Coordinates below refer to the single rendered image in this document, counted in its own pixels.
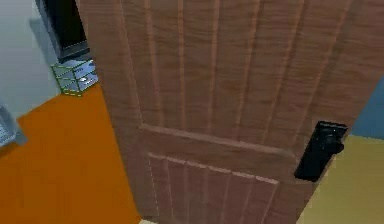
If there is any black television set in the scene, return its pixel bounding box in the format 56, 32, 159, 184
35, 0, 91, 64

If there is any grey green-edged cabinet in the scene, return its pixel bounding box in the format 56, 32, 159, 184
50, 58, 100, 98

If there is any black door handle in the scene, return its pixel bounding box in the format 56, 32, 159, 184
293, 120, 349, 183

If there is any brown wooden room door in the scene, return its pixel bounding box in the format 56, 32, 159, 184
75, 0, 384, 224

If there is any grey furniture piece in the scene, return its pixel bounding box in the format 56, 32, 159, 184
0, 99, 29, 148

